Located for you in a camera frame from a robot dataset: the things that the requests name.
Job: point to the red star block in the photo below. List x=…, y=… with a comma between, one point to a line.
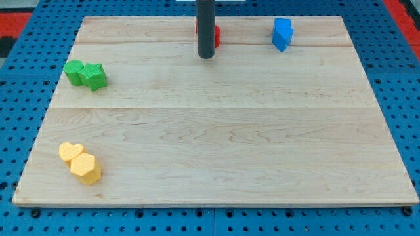
x=217, y=34

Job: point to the green star block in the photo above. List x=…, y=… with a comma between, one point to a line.
x=93, y=76

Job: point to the light wooden board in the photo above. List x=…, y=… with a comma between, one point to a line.
x=250, y=127

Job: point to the blue arrow-shaped block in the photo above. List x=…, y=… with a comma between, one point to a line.
x=282, y=33

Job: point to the yellow hexagon block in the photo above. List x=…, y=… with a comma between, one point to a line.
x=86, y=168

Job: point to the yellow heart block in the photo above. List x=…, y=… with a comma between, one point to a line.
x=68, y=151

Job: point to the green cylinder block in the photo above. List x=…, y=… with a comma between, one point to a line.
x=71, y=69

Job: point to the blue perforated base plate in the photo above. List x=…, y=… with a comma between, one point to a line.
x=32, y=69

